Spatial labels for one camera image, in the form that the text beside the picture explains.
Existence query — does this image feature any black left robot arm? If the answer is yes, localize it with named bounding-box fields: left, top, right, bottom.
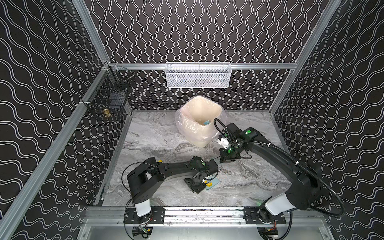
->
left=127, top=156, right=219, bottom=218

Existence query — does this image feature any aluminium corner frame post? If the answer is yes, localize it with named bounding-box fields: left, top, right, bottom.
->
left=73, top=0, right=110, bottom=63

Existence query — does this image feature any aluminium frame bar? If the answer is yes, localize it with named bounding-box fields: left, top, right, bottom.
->
left=111, top=62, right=298, bottom=71
left=1, top=62, right=109, bottom=240

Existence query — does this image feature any aluminium right frame post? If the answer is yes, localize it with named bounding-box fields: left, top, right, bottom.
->
left=269, top=0, right=341, bottom=116

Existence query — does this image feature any aluminium left frame bar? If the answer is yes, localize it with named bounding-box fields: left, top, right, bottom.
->
left=1, top=62, right=109, bottom=240

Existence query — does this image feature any light teal plastic dustpan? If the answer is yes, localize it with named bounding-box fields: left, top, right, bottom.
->
left=203, top=170, right=221, bottom=190

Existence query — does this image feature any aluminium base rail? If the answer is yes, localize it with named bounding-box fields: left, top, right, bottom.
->
left=83, top=205, right=331, bottom=228

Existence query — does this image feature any cream plastic waste bin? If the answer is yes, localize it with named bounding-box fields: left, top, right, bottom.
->
left=179, top=95, right=223, bottom=148

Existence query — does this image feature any black corrugated cable conduit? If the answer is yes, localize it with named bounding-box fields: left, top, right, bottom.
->
left=213, top=118, right=346, bottom=219

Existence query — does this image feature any aluminium rear frame bar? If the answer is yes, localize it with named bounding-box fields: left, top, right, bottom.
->
left=111, top=62, right=298, bottom=71

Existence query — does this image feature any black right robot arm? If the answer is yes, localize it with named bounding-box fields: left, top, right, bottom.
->
left=217, top=123, right=322, bottom=219

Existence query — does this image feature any black wire basket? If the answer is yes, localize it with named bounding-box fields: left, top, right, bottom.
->
left=85, top=65, right=137, bottom=122

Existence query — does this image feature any clear plastic bin liner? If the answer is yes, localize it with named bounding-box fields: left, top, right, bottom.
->
left=175, top=95, right=228, bottom=142

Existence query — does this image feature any white wire mesh basket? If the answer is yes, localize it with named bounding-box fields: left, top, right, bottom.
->
left=165, top=62, right=232, bottom=89

